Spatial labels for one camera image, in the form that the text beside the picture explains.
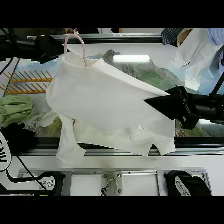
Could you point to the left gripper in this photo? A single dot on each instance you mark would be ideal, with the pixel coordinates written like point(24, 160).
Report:
point(50, 49)

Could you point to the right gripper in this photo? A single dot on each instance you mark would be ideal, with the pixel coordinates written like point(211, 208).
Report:
point(185, 106)

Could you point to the pink clothes hanger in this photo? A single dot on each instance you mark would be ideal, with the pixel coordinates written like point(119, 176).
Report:
point(83, 50)

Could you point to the white printed shirt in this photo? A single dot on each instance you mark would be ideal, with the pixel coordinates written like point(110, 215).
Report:
point(106, 100)

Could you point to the white garment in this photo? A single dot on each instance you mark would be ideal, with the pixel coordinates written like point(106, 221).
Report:
point(196, 50)

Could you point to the green garment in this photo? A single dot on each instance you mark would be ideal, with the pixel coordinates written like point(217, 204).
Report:
point(15, 109)

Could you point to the striped garment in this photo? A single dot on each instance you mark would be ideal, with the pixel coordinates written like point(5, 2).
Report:
point(170, 36)

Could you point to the light blue garment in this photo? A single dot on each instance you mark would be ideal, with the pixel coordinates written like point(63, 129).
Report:
point(217, 36)

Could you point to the black garment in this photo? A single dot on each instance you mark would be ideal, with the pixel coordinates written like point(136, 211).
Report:
point(18, 137)

